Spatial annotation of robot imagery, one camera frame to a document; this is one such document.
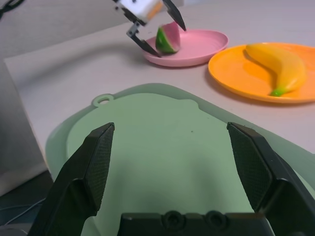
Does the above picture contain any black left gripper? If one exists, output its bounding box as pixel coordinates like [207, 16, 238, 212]
[126, 0, 187, 59]

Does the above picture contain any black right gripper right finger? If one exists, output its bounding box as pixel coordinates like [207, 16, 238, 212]
[225, 121, 315, 236]

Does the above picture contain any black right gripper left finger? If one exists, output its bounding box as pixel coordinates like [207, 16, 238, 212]
[29, 122, 115, 236]

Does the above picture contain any red toy watermelon slice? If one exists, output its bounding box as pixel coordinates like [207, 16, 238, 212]
[155, 21, 181, 57]

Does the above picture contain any yellow toy banana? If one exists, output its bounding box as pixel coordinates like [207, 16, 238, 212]
[245, 43, 307, 97]

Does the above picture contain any pink plastic plate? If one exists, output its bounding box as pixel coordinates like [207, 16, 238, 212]
[142, 29, 229, 68]

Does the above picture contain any orange plastic plate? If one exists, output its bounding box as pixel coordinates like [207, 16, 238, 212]
[208, 42, 315, 104]

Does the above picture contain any green silicone cutting board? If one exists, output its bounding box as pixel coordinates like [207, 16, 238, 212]
[45, 83, 315, 236]

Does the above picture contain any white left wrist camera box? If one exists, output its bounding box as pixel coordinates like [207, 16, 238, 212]
[114, 0, 162, 25]

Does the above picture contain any thick black camera cable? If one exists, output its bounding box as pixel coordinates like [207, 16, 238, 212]
[0, 0, 25, 15]

